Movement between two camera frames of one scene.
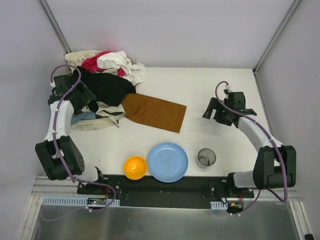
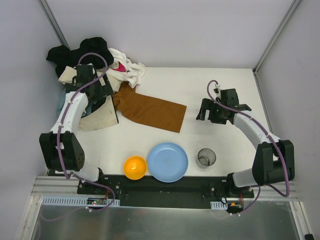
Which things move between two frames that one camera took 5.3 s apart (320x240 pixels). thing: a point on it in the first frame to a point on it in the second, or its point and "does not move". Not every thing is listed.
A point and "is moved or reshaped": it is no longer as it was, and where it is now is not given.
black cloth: x=108 y=88 to x=62 y=56
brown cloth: x=155 y=111 does not move
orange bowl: x=135 y=167 does not move
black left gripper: x=81 y=95 to x=99 y=90
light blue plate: x=168 y=162 does not move
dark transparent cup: x=206 y=158 does not move
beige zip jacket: x=109 y=112 is moved or reshaped
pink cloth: x=91 y=64 to x=121 y=68
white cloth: x=134 y=72 does not move
